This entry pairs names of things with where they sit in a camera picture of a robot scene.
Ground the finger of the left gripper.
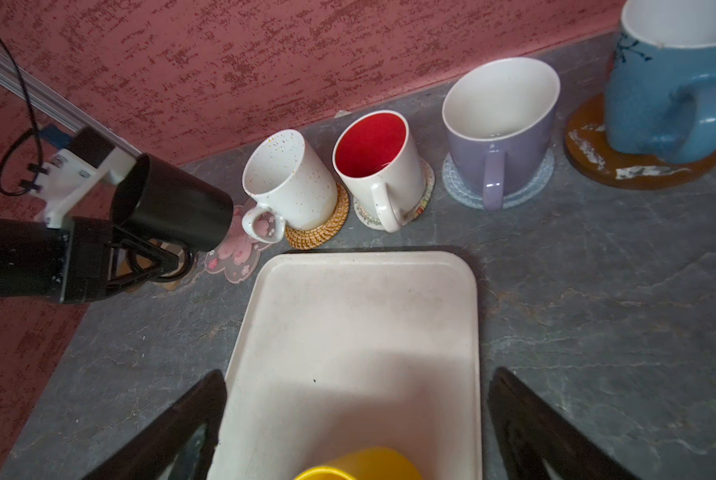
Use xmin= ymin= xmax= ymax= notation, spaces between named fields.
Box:
xmin=108 ymin=240 xmax=181 ymax=294

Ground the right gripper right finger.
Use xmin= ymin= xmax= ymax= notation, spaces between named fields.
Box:
xmin=488 ymin=367 xmax=635 ymax=479

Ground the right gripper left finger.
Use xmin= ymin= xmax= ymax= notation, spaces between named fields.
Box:
xmin=85 ymin=369 xmax=228 ymax=479

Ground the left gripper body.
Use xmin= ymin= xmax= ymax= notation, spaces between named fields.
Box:
xmin=0 ymin=217 xmax=114 ymax=304

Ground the black mug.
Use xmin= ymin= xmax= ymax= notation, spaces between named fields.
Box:
xmin=111 ymin=154 xmax=234 ymax=252

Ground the pink flower coaster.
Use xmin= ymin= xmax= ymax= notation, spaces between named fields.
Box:
xmin=205 ymin=199 xmax=271 ymax=284

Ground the beige serving tray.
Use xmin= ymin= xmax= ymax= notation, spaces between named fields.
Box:
xmin=209 ymin=251 xmax=484 ymax=479

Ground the brown wicker round coaster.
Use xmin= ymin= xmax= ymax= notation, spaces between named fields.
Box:
xmin=285 ymin=183 xmax=350 ymax=250

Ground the grey round coaster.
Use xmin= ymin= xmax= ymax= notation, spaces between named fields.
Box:
xmin=442 ymin=149 xmax=555 ymax=210

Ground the red mug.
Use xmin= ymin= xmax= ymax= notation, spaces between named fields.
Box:
xmin=333 ymin=110 xmax=427 ymax=233

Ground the brown glossy round coaster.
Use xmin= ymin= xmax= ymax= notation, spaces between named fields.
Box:
xmin=564 ymin=94 xmax=716 ymax=190

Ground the white mug purple outside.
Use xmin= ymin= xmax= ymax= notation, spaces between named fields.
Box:
xmin=442 ymin=57 xmax=561 ymax=211

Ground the blue mug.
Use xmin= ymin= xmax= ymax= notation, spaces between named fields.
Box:
xmin=604 ymin=0 xmax=716 ymax=164

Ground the yellow mug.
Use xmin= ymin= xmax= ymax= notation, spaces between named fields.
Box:
xmin=296 ymin=447 xmax=423 ymax=480

